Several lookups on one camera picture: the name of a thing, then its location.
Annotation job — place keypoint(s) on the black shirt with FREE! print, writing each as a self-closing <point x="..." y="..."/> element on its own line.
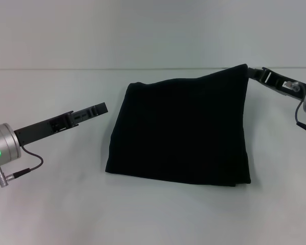
<point x="181" y="127"/>

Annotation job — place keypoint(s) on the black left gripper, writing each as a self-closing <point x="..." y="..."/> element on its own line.
<point x="40" y="130"/>

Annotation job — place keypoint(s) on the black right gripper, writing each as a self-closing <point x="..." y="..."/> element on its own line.
<point x="285" y="84"/>

